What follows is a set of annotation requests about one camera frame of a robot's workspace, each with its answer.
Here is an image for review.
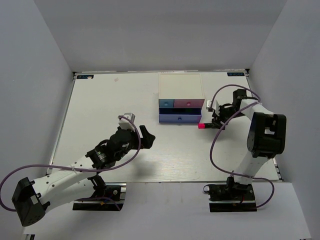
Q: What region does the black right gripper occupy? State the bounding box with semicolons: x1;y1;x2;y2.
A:
212;105;246;130

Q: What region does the pink cap black highlighter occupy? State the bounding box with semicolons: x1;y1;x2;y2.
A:
197;123;214;129

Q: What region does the light blue small drawer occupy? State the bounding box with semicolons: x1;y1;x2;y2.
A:
158;99;174;108

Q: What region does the pink small drawer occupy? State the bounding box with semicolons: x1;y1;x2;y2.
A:
173;98;205;109

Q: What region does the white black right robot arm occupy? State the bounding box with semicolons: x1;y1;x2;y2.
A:
207;88;287;200

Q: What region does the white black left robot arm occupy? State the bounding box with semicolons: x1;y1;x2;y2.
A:
11;125;156;227

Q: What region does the blue label sticker right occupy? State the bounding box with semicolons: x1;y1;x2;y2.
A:
227;72;245;77

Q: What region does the blue label sticker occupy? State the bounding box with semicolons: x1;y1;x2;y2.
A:
227;72;245;77
76;74;94;80

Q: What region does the white drawer cabinet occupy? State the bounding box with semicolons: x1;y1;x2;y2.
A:
158;73;205;100

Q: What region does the blue label sticker left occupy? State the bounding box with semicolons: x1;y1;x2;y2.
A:
76;74;94;80

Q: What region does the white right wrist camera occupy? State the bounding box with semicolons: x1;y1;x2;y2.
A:
205;100;220;116

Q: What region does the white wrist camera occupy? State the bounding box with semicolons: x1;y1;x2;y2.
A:
205;100;220;116
118;112;136;131

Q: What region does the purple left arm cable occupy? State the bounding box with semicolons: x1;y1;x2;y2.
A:
0;114;142;213

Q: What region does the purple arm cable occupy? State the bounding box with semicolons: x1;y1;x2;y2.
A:
0;114;142;213
208;84;276;209

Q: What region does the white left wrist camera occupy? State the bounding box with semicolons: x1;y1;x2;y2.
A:
118;112;136;131

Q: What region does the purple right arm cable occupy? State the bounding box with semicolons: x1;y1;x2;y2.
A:
208;84;276;209

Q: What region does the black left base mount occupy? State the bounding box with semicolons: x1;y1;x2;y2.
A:
72;183;127;212

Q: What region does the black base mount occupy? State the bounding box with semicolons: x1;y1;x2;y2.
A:
203;184;257;213
72;183;127;212

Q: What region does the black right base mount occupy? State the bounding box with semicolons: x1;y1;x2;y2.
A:
203;184;257;213

